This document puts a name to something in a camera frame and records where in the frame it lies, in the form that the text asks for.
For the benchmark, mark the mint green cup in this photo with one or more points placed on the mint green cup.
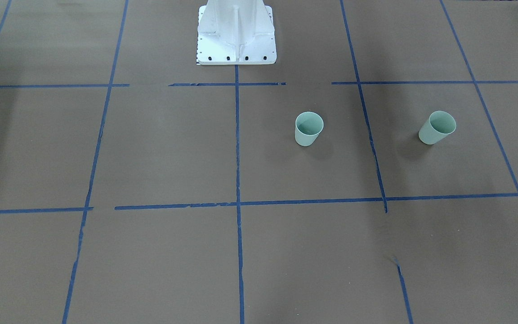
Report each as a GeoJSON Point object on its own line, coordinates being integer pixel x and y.
{"type": "Point", "coordinates": [308, 126]}
{"type": "Point", "coordinates": [439, 125]}

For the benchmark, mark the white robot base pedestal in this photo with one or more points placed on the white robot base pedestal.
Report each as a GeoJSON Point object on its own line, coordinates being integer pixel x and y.
{"type": "Point", "coordinates": [235, 32]}

